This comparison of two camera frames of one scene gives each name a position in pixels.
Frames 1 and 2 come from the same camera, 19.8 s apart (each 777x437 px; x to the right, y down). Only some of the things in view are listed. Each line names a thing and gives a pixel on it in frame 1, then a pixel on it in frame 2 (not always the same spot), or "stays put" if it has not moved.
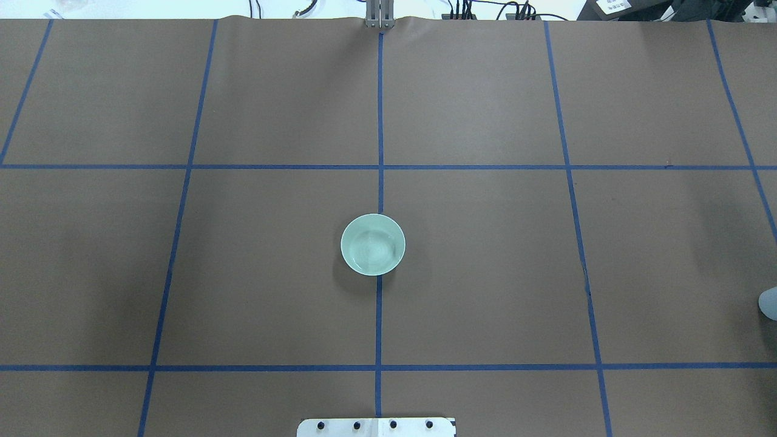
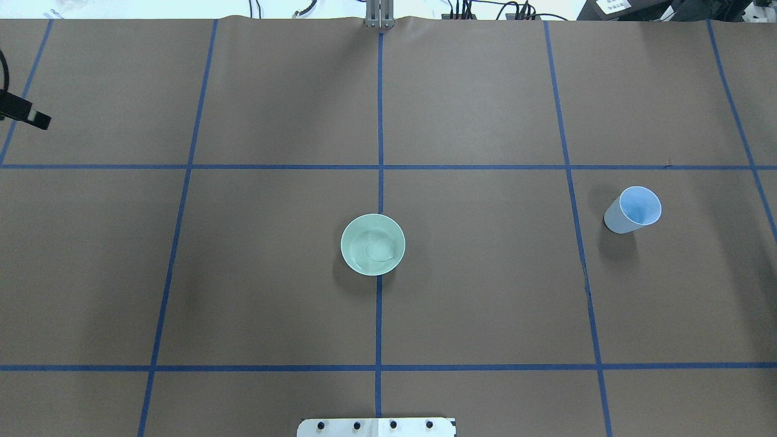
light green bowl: x=373 y=244 stays put
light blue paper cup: x=768 y=303 → x=636 y=207
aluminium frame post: x=380 y=14 stays put
